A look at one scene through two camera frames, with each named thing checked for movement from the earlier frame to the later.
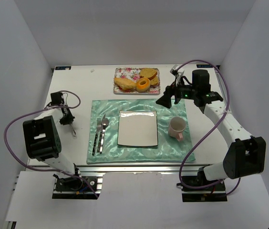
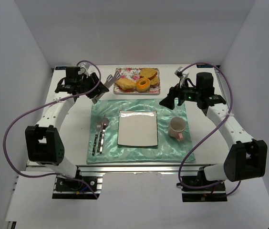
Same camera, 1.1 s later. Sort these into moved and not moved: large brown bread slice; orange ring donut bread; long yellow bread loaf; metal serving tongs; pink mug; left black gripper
Moved: metal serving tongs; left black gripper
Not moved: orange ring donut bread; long yellow bread loaf; pink mug; large brown bread slice
